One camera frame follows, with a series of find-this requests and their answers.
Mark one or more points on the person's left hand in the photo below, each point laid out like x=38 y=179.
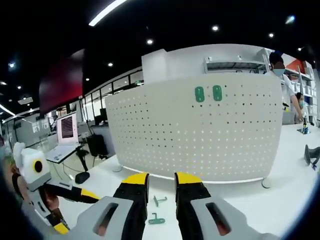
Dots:
x=53 y=202

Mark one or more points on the recessed ceiling spotlights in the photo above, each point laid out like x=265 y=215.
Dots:
x=215 y=28

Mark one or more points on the black framed glass partition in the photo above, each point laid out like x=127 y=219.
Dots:
x=112 y=85

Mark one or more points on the black computer monitor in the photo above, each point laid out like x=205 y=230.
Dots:
x=101 y=116

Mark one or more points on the black laptop stand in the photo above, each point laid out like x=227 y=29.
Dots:
x=82 y=160

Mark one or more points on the hanging dark red screen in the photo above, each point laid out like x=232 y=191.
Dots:
x=62 y=82

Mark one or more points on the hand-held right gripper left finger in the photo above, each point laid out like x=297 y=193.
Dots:
x=107 y=220

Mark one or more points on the grey metal shelf rack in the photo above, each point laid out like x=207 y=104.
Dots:
x=232 y=65

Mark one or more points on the open white laptop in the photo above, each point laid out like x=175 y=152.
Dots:
x=66 y=130

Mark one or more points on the black bag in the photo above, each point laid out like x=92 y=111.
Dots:
x=97 y=145

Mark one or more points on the white perforated mounting plate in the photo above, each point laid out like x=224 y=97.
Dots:
x=187 y=140

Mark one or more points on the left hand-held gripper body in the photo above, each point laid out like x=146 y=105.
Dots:
x=30 y=175

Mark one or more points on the linear ceiling light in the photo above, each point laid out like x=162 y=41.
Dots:
x=107 y=13

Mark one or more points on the black computer mouse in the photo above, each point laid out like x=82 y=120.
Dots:
x=82 y=178

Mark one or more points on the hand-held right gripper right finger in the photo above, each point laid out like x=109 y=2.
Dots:
x=217 y=220

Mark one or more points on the green hook assembly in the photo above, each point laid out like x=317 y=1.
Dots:
x=196 y=94
x=214 y=93
x=156 y=200
x=156 y=221

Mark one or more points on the small blue yellow object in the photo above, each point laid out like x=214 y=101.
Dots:
x=305 y=126

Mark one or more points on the dark grey curved tool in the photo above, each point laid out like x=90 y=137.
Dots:
x=311 y=153

